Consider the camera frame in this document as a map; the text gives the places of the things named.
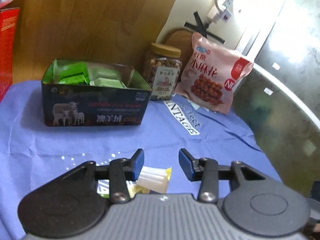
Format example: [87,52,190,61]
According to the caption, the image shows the white jelly cup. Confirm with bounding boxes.
[135,166,173,194]

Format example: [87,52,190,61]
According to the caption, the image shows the blue printed cloth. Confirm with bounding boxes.
[0,79,283,240]

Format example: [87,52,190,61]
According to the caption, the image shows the pink snack bag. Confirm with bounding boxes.
[175,32,254,115]

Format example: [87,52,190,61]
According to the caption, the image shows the black tape cross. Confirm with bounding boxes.
[184,11,225,44]

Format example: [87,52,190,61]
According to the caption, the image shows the light green wafer packet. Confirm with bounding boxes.
[88,65,127,88]

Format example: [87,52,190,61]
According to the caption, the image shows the white power strip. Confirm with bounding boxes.
[207,0,237,25]

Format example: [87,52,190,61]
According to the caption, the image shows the green pickled vegetable packet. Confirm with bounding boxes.
[99,179,150,198]

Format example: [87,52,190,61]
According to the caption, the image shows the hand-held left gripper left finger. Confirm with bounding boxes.
[61,148,145,204]

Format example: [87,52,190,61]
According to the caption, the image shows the dark green snack packet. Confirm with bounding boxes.
[54,60,90,85]

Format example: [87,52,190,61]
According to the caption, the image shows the clear nut jar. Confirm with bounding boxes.
[143,42,182,101]

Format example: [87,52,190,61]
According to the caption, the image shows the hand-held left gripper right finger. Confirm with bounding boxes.
[178,148,265,203]

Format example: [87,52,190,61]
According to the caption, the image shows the red gift bag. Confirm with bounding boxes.
[0,7,20,100]

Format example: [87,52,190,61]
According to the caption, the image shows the wooden headboard panel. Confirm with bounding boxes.
[12,0,187,85]

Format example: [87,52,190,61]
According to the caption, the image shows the dark sheep-print tin box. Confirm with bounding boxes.
[41,59,153,127]

